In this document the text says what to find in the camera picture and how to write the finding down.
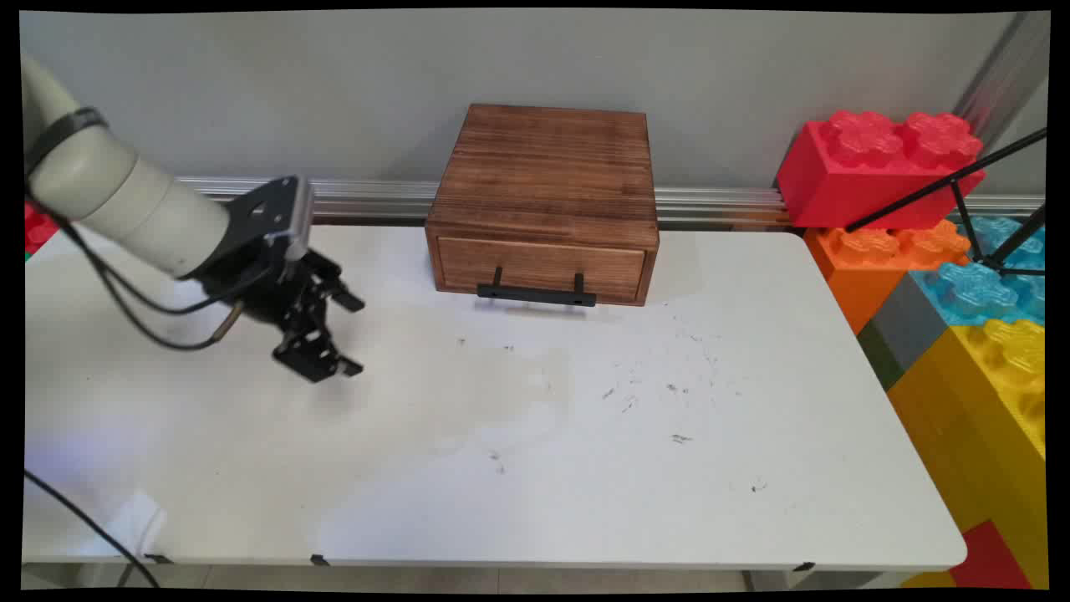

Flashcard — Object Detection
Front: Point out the small red toy brick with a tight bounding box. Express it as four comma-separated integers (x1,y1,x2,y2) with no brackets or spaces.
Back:
949,520,1034,590

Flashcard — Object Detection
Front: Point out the dark wooden cabinet box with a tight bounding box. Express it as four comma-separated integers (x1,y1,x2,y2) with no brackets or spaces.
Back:
425,104,661,307

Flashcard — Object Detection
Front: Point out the big grey toy brick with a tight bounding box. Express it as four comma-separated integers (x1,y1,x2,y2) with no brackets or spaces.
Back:
869,272,951,374

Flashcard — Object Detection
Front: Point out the big orange toy brick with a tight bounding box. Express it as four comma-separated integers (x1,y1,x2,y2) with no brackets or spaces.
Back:
804,219,973,335

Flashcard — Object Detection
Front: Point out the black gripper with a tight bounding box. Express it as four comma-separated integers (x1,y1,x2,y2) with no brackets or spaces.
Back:
196,249,366,384

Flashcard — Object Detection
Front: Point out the big red toy brick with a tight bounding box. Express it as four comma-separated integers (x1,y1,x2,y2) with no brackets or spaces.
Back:
776,109,987,232

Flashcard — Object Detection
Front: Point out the big light blue toy brick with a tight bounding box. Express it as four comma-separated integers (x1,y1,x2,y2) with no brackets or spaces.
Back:
911,215,1046,327

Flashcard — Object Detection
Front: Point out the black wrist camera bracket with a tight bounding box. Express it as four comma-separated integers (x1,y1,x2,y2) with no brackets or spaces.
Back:
219,176,300,273

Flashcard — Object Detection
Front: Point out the aluminium rail along wall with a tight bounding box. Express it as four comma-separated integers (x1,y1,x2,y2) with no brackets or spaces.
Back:
174,176,1046,228

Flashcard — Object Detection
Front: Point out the big green toy brick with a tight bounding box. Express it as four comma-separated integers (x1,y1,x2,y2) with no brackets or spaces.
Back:
857,321,906,392

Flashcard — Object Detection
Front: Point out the black gripper cable bundle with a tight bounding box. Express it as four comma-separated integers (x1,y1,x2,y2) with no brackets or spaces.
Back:
25,194,245,350

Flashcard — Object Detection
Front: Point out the big yellow toy brick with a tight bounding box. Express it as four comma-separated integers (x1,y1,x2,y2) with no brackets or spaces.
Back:
886,318,1047,588

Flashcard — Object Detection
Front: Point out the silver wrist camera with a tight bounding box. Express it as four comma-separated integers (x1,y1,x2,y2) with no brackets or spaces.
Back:
283,178,316,262

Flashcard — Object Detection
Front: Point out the thin black hanging cable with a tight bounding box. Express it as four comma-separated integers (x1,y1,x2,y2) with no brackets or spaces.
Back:
23,471,161,588

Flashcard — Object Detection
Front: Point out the black tripod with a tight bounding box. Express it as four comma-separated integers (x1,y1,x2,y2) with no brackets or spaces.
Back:
844,125,1047,278

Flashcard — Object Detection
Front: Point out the red brick beside arm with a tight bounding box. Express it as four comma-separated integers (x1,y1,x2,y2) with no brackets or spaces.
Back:
23,201,61,258

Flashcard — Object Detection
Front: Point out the black strap on arm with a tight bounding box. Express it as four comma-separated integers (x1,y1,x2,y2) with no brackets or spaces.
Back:
23,107,111,175

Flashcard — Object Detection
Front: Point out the aluminium upright post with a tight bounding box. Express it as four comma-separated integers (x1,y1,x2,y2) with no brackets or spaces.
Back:
953,13,1050,145

